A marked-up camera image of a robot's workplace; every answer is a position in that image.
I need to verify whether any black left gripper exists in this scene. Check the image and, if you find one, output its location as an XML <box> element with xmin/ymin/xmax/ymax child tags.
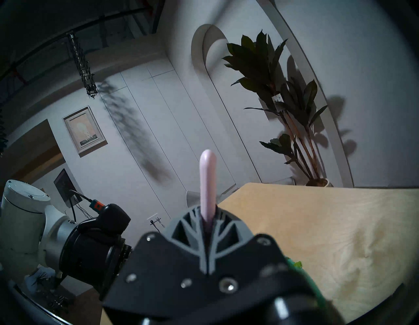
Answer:
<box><xmin>59</xmin><ymin>221</ymin><xmax>132</xmax><ymax>290</ymax></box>

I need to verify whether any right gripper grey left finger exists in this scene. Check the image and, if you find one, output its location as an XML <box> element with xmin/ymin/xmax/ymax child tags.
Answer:
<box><xmin>103</xmin><ymin>207</ymin><xmax>210</xmax><ymax>320</ymax></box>

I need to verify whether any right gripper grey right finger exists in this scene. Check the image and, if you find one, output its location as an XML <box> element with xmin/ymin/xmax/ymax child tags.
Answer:
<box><xmin>209</xmin><ymin>207</ymin><xmax>315</xmax><ymax>305</ymax></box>

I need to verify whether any green salad bowl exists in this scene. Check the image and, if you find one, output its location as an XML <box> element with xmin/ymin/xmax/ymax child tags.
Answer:
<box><xmin>284</xmin><ymin>257</ymin><xmax>332</xmax><ymax>310</ymax></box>

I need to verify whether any pale pink plastic spoon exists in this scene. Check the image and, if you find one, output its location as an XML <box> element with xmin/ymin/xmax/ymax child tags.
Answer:
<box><xmin>200</xmin><ymin>149</ymin><xmax>217</xmax><ymax>230</ymax></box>

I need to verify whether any blue floor clutter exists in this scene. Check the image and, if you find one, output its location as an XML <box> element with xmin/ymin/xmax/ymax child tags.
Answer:
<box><xmin>25</xmin><ymin>267</ymin><xmax>70</xmax><ymax>312</ymax></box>

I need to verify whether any brown wooden door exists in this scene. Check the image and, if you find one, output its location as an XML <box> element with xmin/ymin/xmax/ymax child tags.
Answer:
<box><xmin>0</xmin><ymin>120</ymin><xmax>66</xmax><ymax>184</ymax></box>

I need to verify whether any tall dark green plant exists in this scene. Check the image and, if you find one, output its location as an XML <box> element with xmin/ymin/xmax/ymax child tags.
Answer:
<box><xmin>223</xmin><ymin>30</ymin><xmax>329</xmax><ymax>184</ymax></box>

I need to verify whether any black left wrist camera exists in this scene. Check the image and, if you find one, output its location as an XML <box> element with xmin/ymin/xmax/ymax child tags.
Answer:
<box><xmin>91</xmin><ymin>200</ymin><xmax>131</xmax><ymax>235</ymax></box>

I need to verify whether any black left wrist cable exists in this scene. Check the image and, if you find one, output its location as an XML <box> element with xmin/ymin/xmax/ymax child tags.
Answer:
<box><xmin>68</xmin><ymin>189</ymin><xmax>95</xmax><ymax>203</ymax></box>

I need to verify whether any dark wall screen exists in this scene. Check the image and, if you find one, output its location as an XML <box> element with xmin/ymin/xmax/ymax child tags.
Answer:
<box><xmin>53</xmin><ymin>169</ymin><xmax>82</xmax><ymax>207</ymax></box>

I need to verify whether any framed wall picture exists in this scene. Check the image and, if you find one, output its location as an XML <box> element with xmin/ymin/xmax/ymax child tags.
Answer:
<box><xmin>63</xmin><ymin>105</ymin><xmax>108</xmax><ymax>158</ymax></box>

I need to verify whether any black hanging lattice rail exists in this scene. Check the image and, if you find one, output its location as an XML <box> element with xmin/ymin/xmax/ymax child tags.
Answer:
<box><xmin>0</xmin><ymin>108</ymin><xmax>9</xmax><ymax>158</ymax></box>
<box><xmin>67</xmin><ymin>31</ymin><xmax>99</xmax><ymax>99</ymax></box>

